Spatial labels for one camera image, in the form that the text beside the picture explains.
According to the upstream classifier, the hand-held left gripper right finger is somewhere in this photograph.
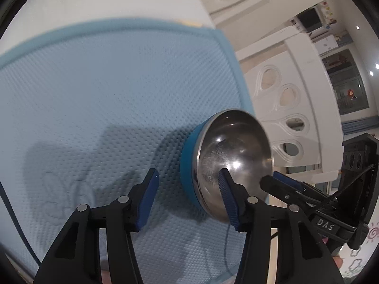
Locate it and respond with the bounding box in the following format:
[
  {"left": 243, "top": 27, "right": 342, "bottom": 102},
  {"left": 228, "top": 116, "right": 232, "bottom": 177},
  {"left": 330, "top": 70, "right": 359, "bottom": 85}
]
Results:
[{"left": 217, "top": 168, "right": 345, "bottom": 284}]

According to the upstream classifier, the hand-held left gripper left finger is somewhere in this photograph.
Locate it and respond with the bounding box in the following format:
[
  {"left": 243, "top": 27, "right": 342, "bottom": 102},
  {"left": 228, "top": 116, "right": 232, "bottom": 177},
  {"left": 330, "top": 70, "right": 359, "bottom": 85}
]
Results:
[{"left": 32, "top": 168, "right": 160, "bottom": 284}]

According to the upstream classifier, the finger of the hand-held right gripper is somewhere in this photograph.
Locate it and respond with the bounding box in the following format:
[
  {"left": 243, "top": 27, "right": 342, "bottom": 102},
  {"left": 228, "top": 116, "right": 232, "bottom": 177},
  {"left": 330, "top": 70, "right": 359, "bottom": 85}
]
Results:
[
  {"left": 260, "top": 175, "right": 319, "bottom": 212},
  {"left": 272, "top": 171, "right": 330, "bottom": 203}
]

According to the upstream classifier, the blue bowl with steel inside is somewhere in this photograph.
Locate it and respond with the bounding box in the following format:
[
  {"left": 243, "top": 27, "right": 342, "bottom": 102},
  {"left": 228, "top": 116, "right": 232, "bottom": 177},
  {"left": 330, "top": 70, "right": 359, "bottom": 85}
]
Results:
[{"left": 179, "top": 109, "right": 274, "bottom": 224}]

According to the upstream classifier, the white patterned floor mat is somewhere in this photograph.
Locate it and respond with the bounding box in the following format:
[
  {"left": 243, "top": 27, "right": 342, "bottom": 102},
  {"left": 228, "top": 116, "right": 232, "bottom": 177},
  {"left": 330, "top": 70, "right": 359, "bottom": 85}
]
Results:
[{"left": 340, "top": 222, "right": 379, "bottom": 281}]

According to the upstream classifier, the white chair with teardrop cutouts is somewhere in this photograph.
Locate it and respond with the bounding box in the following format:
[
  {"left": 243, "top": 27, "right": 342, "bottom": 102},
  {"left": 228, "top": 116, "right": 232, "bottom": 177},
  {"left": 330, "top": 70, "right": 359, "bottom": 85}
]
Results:
[{"left": 235, "top": 25, "right": 345, "bottom": 184}]

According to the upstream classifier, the dark glass door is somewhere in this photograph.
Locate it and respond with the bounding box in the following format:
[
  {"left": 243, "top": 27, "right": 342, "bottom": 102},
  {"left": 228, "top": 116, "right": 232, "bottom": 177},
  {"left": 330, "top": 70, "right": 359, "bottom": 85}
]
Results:
[{"left": 321, "top": 49, "right": 370, "bottom": 116}]

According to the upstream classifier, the light blue textured mat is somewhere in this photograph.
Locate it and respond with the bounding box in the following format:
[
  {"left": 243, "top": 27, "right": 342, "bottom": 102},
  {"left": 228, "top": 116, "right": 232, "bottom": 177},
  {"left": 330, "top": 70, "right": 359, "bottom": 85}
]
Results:
[{"left": 0, "top": 19, "right": 253, "bottom": 284}]

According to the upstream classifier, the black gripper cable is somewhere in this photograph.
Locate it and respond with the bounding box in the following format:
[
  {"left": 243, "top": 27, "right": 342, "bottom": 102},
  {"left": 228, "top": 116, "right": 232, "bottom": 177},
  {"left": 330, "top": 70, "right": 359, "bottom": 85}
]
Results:
[{"left": 308, "top": 166, "right": 375, "bottom": 213}]

